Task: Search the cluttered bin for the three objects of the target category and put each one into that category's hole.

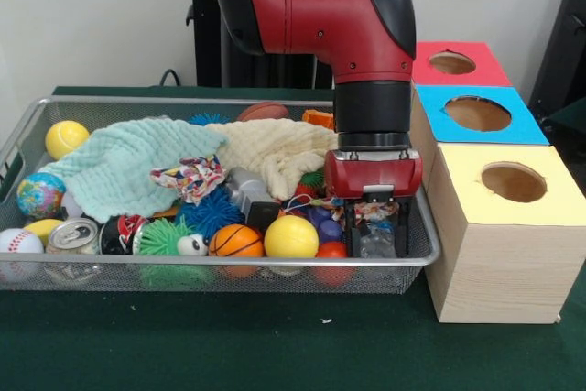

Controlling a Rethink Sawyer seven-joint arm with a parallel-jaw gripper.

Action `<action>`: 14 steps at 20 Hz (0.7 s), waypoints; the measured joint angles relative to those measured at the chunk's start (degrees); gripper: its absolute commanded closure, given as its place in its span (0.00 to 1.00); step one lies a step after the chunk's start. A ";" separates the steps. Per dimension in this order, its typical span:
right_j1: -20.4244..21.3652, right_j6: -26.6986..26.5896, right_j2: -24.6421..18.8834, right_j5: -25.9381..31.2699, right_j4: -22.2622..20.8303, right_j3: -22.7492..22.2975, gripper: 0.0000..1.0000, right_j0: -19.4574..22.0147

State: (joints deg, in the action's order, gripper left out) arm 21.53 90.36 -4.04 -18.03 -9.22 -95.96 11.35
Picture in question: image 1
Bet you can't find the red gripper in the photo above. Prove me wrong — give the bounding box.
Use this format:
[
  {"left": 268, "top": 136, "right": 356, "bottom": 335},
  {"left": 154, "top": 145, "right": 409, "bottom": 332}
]
[{"left": 323, "top": 148, "right": 424, "bottom": 258}]

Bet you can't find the colourful knotted rope toy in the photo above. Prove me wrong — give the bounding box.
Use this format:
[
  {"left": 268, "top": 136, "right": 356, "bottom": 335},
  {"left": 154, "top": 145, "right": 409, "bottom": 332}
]
[{"left": 330, "top": 198, "right": 399, "bottom": 225}]

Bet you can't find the wooden box with three holes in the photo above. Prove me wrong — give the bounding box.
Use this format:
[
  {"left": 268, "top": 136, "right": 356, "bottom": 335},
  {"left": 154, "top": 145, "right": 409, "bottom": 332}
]
[{"left": 409, "top": 40, "right": 586, "bottom": 324}]

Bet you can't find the red-orange ball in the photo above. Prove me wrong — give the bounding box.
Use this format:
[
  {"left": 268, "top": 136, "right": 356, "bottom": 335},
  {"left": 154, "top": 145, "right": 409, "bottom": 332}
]
[{"left": 314, "top": 241, "right": 350, "bottom": 286}]

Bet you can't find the smooth yellow ball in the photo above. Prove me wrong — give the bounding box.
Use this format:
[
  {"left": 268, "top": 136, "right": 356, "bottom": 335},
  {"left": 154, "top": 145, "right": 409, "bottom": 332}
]
[{"left": 264, "top": 215, "right": 320, "bottom": 276}]

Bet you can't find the cream waffle cloth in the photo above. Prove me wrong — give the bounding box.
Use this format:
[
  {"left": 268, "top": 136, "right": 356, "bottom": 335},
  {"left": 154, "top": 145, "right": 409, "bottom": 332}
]
[{"left": 205, "top": 118, "right": 340, "bottom": 200}]

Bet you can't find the small orange basketball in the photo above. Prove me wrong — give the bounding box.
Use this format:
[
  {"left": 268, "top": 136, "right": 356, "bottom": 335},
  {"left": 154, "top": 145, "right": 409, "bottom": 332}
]
[{"left": 208, "top": 223, "right": 266, "bottom": 278}]

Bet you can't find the green spiky toy with eyes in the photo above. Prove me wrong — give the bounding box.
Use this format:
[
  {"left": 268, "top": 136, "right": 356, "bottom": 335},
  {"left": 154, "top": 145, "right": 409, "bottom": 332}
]
[{"left": 138, "top": 216, "right": 211, "bottom": 289}]

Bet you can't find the mint green waffle cloth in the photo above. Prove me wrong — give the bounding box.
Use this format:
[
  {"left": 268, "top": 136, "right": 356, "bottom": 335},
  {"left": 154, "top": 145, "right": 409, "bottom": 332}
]
[{"left": 38, "top": 116, "right": 230, "bottom": 223}]

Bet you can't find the silver drink can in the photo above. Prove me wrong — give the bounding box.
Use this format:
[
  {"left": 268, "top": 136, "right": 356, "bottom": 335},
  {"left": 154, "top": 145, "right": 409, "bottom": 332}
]
[{"left": 45, "top": 216, "right": 102, "bottom": 257}]

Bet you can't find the yellow ball with seam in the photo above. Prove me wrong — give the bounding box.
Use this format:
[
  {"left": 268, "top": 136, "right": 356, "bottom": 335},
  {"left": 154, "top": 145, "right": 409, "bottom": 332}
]
[{"left": 44, "top": 120, "right": 91, "bottom": 161}]

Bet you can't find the globe print ball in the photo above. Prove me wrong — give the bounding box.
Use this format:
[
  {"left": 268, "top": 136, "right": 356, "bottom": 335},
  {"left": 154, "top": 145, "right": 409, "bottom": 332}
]
[{"left": 16, "top": 171, "right": 68, "bottom": 220}]

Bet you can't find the white baseball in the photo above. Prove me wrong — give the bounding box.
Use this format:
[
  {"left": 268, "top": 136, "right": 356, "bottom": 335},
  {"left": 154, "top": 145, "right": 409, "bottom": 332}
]
[{"left": 0, "top": 227, "right": 45, "bottom": 283}]

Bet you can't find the silver wire mesh bin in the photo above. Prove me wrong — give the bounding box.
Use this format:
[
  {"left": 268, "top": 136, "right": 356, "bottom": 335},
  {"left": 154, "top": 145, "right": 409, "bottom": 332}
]
[{"left": 0, "top": 95, "right": 441, "bottom": 296}]

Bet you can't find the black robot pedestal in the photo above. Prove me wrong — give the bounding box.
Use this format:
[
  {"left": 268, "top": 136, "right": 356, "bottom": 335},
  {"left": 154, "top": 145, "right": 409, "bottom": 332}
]
[{"left": 176, "top": 0, "right": 370, "bottom": 89}]

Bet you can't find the black cable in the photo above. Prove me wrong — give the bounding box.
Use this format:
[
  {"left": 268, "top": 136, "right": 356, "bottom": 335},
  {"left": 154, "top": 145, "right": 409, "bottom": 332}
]
[{"left": 157, "top": 69, "right": 192, "bottom": 88}]

